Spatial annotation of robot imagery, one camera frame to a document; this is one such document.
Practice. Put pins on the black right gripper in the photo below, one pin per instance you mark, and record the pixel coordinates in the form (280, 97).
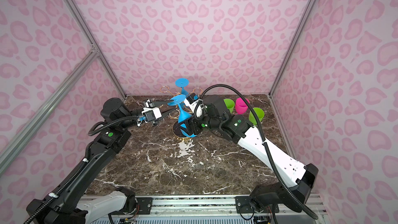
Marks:
(194, 121)

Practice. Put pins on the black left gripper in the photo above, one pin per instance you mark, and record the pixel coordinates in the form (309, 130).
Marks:
(160, 111)

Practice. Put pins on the blue wine glass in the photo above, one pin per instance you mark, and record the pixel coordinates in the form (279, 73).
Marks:
(178, 127)
(182, 83)

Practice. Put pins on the green wine glass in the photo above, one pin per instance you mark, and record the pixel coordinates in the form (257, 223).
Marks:
(230, 104)
(259, 113)

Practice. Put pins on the magenta wine glass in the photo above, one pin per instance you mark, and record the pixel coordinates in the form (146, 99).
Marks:
(240, 106)

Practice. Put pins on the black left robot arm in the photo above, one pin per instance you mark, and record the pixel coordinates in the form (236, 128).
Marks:
(60, 206)

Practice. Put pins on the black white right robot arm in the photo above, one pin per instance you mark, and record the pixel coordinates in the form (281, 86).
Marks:
(295, 180)

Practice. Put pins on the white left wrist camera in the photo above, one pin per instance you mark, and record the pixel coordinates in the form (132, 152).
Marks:
(151, 114)

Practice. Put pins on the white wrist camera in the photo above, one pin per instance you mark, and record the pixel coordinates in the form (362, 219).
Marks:
(191, 101)
(151, 114)

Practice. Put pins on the gold wire glass rack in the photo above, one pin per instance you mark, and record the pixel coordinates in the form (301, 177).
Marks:
(185, 109)

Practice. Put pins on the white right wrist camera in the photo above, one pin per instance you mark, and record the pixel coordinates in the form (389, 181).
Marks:
(191, 101)

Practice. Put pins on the aluminium frame left diagonal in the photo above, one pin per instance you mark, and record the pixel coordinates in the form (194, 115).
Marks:
(21, 139)

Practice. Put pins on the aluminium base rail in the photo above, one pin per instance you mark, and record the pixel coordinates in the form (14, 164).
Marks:
(212, 209)

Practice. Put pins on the aluminium frame left post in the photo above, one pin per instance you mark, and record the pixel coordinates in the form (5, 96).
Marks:
(82, 23)

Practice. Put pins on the aluminium frame post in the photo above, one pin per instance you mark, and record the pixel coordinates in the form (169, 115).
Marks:
(82, 23)
(299, 30)

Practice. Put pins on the aluminium frame right post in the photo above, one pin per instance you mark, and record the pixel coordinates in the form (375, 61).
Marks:
(299, 30)

